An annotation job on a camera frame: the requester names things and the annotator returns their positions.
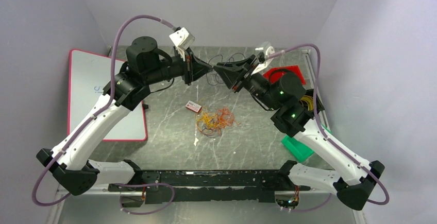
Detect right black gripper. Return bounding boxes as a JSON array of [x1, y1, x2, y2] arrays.
[[213, 55, 280, 111]]

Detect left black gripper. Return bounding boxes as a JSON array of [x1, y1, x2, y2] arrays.
[[144, 46, 214, 86]]

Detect dark thin cable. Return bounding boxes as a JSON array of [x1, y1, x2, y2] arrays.
[[206, 52, 248, 87]]

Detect orange yellow cables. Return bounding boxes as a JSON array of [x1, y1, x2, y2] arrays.
[[195, 107, 241, 139]]

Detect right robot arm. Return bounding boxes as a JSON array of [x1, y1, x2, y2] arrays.
[[213, 56, 385, 211]]

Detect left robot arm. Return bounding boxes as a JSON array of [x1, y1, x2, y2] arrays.
[[37, 31, 212, 196]]

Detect small red white box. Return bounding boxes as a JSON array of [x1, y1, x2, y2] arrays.
[[185, 101, 203, 113]]

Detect red plastic bin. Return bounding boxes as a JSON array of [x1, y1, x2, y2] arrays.
[[263, 65, 306, 85]]

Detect black plastic bin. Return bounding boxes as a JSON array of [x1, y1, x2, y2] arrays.
[[299, 89, 325, 114]]

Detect green plastic bin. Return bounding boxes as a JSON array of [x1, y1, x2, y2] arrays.
[[281, 128, 326, 163]]

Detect white board pink rim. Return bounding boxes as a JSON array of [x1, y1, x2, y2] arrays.
[[67, 48, 148, 143]]

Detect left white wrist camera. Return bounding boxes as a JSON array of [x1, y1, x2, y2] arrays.
[[169, 27, 195, 50]]

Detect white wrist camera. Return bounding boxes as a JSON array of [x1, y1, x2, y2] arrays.
[[169, 27, 195, 50], [252, 41, 275, 74]]

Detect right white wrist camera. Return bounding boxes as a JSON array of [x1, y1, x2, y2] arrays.
[[252, 41, 275, 74]]

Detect yellow cable coil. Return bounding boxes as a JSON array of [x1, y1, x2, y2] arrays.
[[300, 95, 318, 112]]

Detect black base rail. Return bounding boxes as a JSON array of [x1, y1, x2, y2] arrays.
[[108, 169, 298, 204]]

